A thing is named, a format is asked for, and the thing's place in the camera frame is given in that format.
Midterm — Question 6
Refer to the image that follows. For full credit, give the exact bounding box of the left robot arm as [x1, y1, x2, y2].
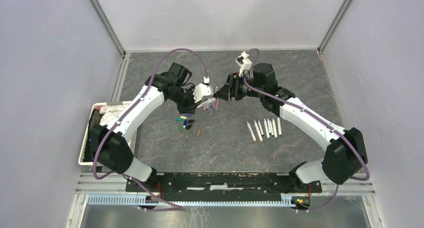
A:
[89, 62, 213, 192]

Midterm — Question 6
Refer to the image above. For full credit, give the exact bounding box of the brown capped white marker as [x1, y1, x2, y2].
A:
[246, 121, 257, 143]

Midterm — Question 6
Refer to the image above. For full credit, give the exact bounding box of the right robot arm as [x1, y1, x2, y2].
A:
[214, 63, 370, 192]

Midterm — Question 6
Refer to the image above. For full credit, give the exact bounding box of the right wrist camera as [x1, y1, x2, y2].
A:
[235, 51, 253, 77]

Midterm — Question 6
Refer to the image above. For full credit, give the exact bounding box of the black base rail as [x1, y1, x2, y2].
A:
[143, 172, 322, 202]

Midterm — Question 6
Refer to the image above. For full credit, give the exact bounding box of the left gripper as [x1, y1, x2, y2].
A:
[169, 85, 203, 115]

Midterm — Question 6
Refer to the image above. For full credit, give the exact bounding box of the purple capped marker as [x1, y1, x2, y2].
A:
[277, 117, 283, 137]

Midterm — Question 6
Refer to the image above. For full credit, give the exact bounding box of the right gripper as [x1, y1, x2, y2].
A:
[213, 72, 265, 102]

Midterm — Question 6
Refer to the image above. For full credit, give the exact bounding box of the white cloth in basket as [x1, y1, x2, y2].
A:
[99, 104, 128, 126]

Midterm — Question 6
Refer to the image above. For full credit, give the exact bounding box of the white plastic basket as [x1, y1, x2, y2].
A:
[78, 101, 131, 167]

